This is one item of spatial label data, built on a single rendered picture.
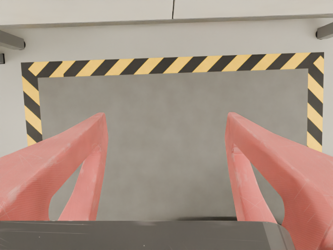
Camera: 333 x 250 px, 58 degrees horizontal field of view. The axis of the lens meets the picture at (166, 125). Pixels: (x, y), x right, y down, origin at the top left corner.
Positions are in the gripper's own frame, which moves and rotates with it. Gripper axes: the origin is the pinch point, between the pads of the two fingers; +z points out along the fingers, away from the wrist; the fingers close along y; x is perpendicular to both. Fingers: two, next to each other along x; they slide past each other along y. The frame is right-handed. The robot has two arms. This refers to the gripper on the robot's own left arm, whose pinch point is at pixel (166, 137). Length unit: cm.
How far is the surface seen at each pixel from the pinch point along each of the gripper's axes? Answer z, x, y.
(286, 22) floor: 105, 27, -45
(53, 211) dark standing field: 68, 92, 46
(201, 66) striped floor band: 97, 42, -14
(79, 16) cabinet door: 60, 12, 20
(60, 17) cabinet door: 60, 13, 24
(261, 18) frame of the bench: 68, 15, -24
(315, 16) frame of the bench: 68, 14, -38
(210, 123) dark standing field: 86, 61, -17
